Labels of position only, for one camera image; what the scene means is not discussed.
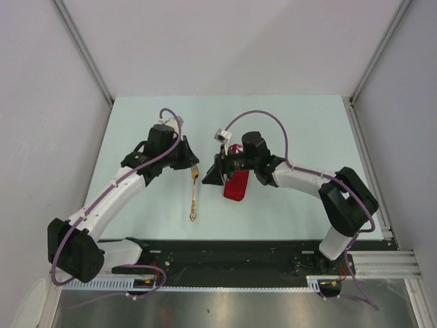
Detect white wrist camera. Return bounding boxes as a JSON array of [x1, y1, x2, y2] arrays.
[[214, 129, 232, 154], [158, 116, 184, 133]]

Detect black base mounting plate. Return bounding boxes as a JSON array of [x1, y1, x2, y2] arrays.
[[102, 238, 399, 288]]

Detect aluminium frame post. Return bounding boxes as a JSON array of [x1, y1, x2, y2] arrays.
[[348, 0, 414, 105], [51, 0, 115, 107]]

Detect left aluminium frame post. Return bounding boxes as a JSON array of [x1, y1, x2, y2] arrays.
[[51, 0, 115, 107]]

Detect red satin napkin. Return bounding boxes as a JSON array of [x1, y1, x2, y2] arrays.
[[223, 143, 250, 202]]

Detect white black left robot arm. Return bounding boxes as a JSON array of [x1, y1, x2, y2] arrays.
[[47, 121, 199, 283]]

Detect aluminium front rail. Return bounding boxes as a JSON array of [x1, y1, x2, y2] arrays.
[[47, 249, 419, 279]]

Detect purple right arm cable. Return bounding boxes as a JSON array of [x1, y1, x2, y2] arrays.
[[225, 109, 380, 311]]

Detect right aluminium frame post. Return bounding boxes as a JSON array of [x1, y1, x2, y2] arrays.
[[348, 0, 414, 105]]

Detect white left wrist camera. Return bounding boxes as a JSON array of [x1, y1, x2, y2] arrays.
[[158, 116, 184, 133]]

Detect aluminium rail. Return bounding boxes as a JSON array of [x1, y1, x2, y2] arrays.
[[47, 249, 419, 279], [343, 97, 394, 241]]

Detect aluminium right side rail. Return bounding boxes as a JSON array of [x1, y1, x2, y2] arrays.
[[343, 97, 394, 241]]

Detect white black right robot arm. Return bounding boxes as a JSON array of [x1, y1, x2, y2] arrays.
[[201, 129, 379, 274]]

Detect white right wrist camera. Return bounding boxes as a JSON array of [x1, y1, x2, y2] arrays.
[[214, 129, 232, 154]]

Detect white slotted cable duct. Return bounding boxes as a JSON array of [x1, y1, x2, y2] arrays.
[[64, 277, 320, 293]]

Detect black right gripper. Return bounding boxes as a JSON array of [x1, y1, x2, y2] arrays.
[[203, 144, 257, 186]]

